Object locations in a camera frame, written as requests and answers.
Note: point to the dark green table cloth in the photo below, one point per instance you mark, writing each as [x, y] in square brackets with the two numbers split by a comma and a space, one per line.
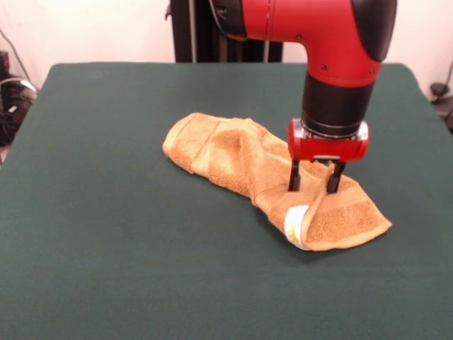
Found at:
[141, 265]

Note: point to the black equipment pile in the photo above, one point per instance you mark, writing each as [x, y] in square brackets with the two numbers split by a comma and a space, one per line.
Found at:
[12, 106]

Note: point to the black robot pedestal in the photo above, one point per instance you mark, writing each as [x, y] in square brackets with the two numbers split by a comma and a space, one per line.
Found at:
[198, 35]

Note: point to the black stand base foot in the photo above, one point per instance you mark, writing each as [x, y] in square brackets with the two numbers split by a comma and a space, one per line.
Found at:
[440, 88]

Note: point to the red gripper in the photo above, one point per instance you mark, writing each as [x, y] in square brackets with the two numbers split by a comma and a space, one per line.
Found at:
[329, 148]

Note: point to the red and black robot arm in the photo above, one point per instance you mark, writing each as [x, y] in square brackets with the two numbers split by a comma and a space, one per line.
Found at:
[329, 46]

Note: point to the tan terry towel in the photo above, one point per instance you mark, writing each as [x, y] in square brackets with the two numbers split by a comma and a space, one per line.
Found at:
[226, 152]

